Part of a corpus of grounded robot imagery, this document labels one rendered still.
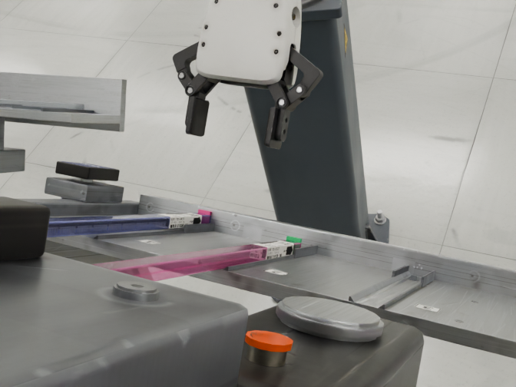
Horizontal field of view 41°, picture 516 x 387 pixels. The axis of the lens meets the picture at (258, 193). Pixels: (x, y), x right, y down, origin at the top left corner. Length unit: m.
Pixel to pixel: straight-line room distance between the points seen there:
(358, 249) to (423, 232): 0.96
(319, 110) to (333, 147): 0.08
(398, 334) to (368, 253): 0.47
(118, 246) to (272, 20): 0.30
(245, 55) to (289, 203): 0.63
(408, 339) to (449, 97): 1.78
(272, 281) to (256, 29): 0.32
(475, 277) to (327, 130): 0.59
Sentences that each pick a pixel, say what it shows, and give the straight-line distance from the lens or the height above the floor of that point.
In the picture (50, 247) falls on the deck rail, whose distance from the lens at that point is 0.64.
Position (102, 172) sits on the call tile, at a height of 0.79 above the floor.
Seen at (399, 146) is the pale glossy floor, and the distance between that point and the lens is 1.79.
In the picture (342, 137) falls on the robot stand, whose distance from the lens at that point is 1.16.
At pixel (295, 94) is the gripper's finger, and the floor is 0.80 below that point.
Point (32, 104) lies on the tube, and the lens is 0.82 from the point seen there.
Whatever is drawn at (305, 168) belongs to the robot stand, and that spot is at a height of 0.37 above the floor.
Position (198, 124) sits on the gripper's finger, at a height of 0.77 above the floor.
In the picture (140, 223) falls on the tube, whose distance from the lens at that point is 0.58.
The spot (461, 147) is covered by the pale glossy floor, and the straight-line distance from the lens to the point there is 1.78.
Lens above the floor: 1.23
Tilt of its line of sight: 45 degrees down
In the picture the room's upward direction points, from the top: 15 degrees counter-clockwise
